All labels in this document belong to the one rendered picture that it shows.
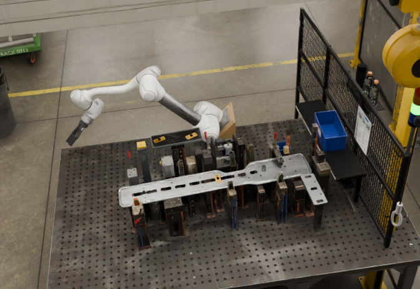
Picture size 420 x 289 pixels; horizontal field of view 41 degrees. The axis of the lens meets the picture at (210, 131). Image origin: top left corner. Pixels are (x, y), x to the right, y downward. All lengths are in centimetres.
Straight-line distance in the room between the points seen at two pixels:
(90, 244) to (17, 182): 186
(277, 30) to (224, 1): 643
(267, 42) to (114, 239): 399
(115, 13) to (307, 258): 300
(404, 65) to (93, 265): 303
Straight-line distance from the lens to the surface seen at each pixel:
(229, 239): 408
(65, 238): 430
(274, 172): 410
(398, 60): 145
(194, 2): 123
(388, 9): 599
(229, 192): 390
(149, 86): 415
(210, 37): 756
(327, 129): 444
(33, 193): 573
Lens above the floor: 387
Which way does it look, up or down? 40 degrees down
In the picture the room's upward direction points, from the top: 4 degrees counter-clockwise
